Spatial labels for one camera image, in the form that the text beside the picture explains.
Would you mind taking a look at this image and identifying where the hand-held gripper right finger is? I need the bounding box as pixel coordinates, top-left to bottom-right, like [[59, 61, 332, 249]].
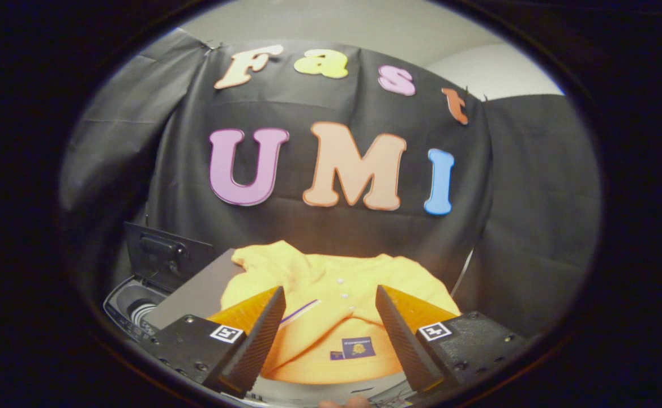
[[375, 285, 528, 393]]

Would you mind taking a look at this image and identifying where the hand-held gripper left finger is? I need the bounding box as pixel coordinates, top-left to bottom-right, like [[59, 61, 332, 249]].
[[143, 286, 287, 398]]

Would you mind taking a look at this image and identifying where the orange polo shirt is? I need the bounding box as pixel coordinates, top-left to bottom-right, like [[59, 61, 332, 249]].
[[220, 241, 462, 386]]

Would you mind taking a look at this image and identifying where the grey washing machine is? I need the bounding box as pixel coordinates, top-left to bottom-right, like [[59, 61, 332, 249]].
[[103, 277, 174, 342]]

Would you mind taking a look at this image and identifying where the black backdrop cloth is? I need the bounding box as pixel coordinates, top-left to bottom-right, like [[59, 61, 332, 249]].
[[59, 28, 602, 341]]

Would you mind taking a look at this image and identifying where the beige cabinet with dark frame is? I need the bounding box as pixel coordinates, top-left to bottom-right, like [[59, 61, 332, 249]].
[[144, 248, 473, 406]]

